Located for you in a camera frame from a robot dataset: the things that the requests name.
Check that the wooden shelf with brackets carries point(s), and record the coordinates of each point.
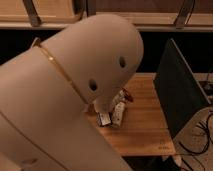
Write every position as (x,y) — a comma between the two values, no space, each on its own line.
(148,15)

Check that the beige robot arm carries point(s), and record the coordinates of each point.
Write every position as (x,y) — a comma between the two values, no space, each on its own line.
(45,90)

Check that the right dark side panel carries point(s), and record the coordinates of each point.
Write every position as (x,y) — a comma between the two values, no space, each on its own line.
(179,93)

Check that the orange plate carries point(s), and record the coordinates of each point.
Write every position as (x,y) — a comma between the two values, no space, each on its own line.
(127,95)

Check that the black and white eraser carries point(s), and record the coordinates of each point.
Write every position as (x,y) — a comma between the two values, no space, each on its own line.
(103,119)

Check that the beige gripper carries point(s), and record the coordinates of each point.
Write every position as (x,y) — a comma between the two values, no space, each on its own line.
(118,103)

